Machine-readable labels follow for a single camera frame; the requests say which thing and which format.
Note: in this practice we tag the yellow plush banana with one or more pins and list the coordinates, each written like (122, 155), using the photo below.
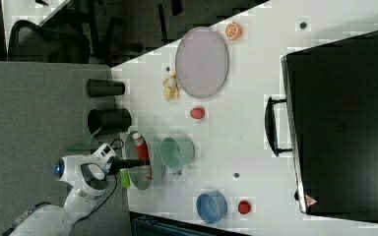
(170, 87)

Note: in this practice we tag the orange slice toy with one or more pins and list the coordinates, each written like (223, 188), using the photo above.
(233, 31)

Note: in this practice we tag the green plastic strainer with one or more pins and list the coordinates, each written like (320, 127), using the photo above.
(138, 174)

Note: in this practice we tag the red plush ketchup bottle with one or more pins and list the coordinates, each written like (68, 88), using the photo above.
(143, 153)

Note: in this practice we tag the red plush strawberry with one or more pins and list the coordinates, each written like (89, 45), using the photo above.
(244, 207)

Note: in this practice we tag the green mug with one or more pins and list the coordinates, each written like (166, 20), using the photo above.
(176, 150)

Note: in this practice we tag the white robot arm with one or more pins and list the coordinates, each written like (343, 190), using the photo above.
(87, 177)

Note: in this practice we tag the blue cup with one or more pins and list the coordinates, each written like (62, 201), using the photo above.
(211, 206)

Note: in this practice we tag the dark grey cup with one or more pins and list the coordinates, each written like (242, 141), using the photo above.
(100, 88)

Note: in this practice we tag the black office chair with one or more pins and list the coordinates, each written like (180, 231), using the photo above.
(32, 43)

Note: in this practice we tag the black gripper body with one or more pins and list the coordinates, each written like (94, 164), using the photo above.
(115, 166)

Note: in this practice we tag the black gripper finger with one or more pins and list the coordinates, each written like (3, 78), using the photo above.
(131, 163)

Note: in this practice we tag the grey round plate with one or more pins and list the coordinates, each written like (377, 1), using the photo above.
(201, 62)

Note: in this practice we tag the green bottle white cap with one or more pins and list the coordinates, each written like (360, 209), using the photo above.
(124, 179)

